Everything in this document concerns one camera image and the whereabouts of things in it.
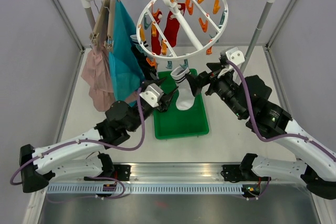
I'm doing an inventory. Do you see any orange clothes peg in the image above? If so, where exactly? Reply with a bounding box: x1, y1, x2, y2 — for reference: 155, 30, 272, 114
152, 9, 162, 24
151, 22, 158, 37

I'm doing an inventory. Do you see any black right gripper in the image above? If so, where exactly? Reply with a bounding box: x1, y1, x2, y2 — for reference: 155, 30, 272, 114
185, 62, 246, 119

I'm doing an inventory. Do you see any white sock with black stripes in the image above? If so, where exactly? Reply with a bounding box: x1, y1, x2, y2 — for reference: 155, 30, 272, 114
130, 34, 149, 49

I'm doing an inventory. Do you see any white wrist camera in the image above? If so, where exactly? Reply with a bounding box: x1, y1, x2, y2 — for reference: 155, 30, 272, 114
140, 83, 164, 108
218, 47, 245, 78

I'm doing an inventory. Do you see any red christmas sock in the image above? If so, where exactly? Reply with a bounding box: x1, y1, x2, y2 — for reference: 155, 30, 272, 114
151, 11, 165, 56
164, 11, 180, 48

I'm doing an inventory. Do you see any orange peg on crossbar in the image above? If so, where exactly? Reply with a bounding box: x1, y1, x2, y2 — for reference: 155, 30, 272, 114
198, 18, 208, 33

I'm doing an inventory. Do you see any white slotted cable duct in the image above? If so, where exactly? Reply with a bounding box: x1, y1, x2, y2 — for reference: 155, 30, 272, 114
47, 183, 243, 195

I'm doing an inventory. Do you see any aluminium mounting rail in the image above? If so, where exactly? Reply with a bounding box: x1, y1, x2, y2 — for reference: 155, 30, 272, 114
52, 162, 322, 183

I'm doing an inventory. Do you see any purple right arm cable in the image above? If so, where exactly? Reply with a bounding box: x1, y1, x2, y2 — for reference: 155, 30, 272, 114
225, 60, 336, 163

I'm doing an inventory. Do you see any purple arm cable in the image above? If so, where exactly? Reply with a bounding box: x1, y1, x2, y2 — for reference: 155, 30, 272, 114
225, 60, 336, 163
9, 87, 146, 186

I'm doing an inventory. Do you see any teal hanging garment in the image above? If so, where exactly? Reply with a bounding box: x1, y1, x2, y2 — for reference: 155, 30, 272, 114
109, 0, 145, 106

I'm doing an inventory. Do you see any teal clothes peg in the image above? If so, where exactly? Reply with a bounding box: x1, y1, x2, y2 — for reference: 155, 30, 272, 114
180, 59, 188, 69

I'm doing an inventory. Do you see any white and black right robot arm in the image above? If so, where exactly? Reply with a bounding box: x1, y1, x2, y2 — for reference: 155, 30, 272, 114
186, 61, 335, 200

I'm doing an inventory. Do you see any pink hanging garment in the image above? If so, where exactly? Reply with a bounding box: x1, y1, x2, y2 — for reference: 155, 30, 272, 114
81, 46, 115, 112

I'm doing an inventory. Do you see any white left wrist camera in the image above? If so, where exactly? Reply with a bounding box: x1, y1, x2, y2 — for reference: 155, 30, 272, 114
140, 83, 164, 108

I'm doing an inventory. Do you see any white round clip hanger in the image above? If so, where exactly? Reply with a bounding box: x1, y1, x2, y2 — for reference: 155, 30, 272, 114
136, 0, 228, 61

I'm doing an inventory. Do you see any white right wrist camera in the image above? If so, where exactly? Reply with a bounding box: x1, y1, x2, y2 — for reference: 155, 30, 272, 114
218, 47, 245, 78

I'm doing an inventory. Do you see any black sock with blue pattern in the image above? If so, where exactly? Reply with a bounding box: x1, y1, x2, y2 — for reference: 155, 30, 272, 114
144, 64, 159, 80

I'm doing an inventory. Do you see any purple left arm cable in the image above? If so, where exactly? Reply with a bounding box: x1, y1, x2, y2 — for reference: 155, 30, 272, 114
9, 87, 146, 186

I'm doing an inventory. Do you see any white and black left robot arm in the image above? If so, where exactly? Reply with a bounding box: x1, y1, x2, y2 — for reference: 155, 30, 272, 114
10, 78, 177, 193

